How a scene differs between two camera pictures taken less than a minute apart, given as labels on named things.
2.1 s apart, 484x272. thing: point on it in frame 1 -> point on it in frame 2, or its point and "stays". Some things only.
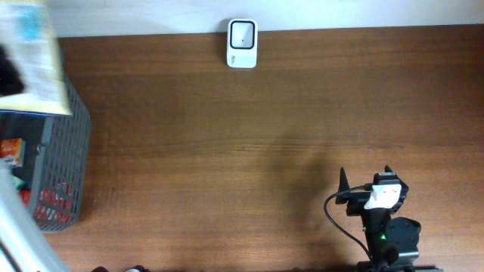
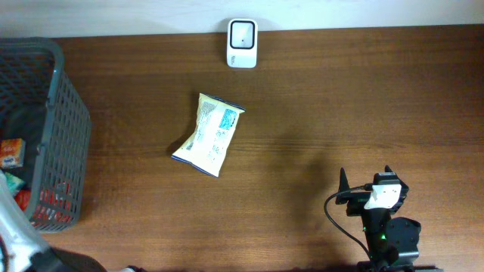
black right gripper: [357, 201] stays
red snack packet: [26, 195] stays
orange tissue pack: [12, 153] stays
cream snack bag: [26, 32] -> [206, 146]
